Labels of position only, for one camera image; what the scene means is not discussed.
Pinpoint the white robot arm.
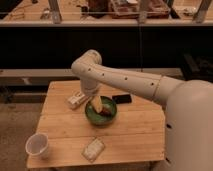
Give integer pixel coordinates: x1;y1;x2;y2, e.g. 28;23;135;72
71;50;213;171

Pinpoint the black smartphone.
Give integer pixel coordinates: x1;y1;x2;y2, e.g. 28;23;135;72
112;94;132;104

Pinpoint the long metal bench rail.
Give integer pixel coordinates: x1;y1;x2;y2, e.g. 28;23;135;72
0;68;184;86

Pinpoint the green bowl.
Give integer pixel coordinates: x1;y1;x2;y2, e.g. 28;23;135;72
85;96;117;126

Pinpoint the wooden folding table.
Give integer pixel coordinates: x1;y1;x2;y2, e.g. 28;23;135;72
27;81;165;169

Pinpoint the white paper cup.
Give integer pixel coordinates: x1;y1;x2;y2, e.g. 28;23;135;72
25;133;50;159

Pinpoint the wrapped snack packet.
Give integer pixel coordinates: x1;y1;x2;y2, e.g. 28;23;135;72
82;138;105;163

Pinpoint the brown food in bowl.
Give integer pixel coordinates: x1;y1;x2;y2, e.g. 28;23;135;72
101;107;112;117

